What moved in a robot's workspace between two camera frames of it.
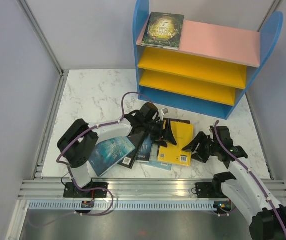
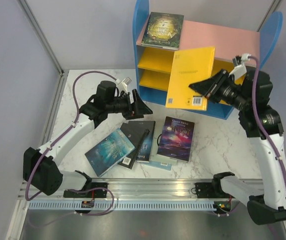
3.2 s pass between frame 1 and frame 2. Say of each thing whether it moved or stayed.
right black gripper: moved
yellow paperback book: moved
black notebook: stayed
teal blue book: stayed
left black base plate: stayed
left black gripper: moved
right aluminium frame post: stayed
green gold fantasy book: stayed
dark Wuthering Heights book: stayed
